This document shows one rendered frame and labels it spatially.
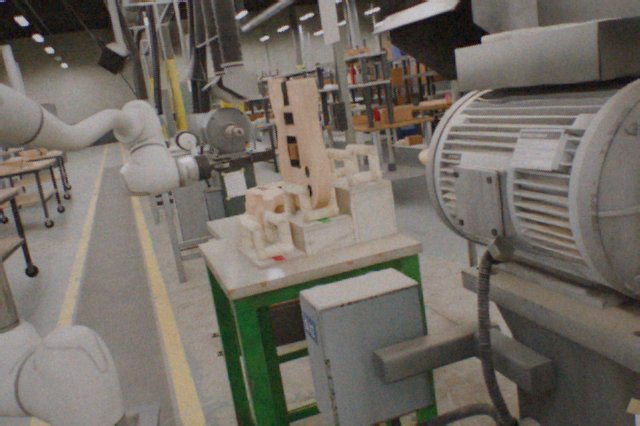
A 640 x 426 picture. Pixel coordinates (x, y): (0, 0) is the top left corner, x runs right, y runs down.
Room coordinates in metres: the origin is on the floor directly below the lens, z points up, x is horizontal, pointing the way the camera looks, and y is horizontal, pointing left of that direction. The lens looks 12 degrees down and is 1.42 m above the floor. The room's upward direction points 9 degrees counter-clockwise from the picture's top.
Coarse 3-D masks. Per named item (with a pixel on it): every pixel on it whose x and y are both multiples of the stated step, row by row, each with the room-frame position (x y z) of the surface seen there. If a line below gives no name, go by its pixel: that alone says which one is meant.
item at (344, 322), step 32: (320, 288) 0.88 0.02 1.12; (352, 288) 0.86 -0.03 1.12; (384, 288) 0.84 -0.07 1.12; (416, 288) 0.84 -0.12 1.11; (320, 320) 0.80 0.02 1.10; (352, 320) 0.81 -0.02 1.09; (384, 320) 0.82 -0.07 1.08; (416, 320) 0.84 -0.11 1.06; (320, 352) 0.81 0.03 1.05; (352, 352) 0.81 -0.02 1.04; (320, 384) 0.84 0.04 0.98; (352, 384) 0.81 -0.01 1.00; (384, 384) 0.82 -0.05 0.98; (416, 384) 0.83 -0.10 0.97; (352, 416) 0.80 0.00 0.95; (384, 416) 0.82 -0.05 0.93; (448, 416) 0.79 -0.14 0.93
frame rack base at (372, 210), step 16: (336, 192) 1.89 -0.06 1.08; (352, 192) 1.80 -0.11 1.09; (368, 192) 1.82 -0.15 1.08; (384, 192) 1.84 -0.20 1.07; (352, 208) 1.80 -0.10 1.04; (368, 208) 1.82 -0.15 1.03; (384, 208) 1.84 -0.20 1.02; (368, 224) 1.82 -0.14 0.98; (384, 224) 1.83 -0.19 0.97; (368, 240) 1.81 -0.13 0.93
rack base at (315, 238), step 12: (288, 216) 1.94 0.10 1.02; (300, 216) 1.91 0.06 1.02; (348, 216) 1.80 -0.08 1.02; (300, 228) 1.76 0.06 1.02; (312, 228) 1.76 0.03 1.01; (324, 228) 1.77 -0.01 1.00; (336, 228) 1.78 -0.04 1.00; (348, 228) 1.79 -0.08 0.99; (300, 240) 1.78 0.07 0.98; (312, 240) 1.75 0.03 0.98; (324, 240) 1.77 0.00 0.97; (336, 240) 1.78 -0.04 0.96; (348, 240) 1.79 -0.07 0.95; (312, 252) 1.75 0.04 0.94; (324, 252) 1.76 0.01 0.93
